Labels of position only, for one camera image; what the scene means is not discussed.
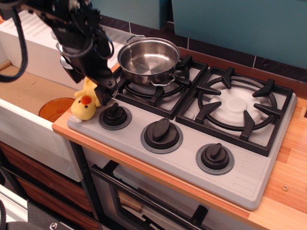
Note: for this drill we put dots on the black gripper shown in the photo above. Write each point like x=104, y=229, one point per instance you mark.
x=88, y=57

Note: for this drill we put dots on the yellow stuffed duck toy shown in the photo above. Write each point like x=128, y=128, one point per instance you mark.
x=86, y=103

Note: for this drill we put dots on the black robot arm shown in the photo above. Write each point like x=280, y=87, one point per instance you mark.
x=66, y=18

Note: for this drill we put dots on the stainless steel pan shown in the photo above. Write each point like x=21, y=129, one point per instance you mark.
x=149, y=61

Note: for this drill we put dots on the grey toy faucet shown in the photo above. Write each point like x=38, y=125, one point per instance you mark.
x=63, y=61

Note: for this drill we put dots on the left black stove knob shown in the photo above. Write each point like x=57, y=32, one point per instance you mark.
x=115, y=117

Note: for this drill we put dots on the black stove knob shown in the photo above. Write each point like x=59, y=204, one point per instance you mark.
x=115, y=117
x=161, y=137
x=215, y=159

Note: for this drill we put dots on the orange plastic sink drain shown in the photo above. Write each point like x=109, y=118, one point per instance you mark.
x=54, y=109

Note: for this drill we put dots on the white toy sink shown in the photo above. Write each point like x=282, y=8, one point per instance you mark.
x=21, y=100

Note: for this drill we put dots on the white left burner cap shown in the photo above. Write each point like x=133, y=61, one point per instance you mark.
x=150, y=90

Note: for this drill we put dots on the white burner cap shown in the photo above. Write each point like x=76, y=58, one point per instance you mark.
x=234, y=102
x=150, y=90

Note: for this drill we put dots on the middle black stove knob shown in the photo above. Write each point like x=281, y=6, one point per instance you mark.
x=161, y=137

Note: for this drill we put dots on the left black burner grate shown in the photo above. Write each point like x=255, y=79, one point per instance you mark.
x=161, y=103

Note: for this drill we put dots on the black burner grate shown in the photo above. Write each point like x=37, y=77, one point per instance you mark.
x=258, y=138
x=161, y=103

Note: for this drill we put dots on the upper wooden drawer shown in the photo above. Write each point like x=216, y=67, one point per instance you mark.
x=49, y=177

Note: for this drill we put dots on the wooden drawer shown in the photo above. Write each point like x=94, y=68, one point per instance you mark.
x=70, y=203
x=49, y=177

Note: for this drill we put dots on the lower wooden drawer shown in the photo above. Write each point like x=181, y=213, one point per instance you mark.
x=70, y=203

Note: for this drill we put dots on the oven door with window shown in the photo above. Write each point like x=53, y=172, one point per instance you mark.
x=143, y=217

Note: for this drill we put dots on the grey toy stove top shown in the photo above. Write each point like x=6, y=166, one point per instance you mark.
x=243, y=185

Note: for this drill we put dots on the white right burner cap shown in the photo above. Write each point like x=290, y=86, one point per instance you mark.
x=234, y=102

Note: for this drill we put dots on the right black stove knob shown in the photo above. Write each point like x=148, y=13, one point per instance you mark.
x=215, y=159

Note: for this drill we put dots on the right black burner grate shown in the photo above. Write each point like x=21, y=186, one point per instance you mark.
x=258, y=138

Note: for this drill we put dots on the black oven door handle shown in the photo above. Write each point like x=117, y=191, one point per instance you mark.
x=107, y=175

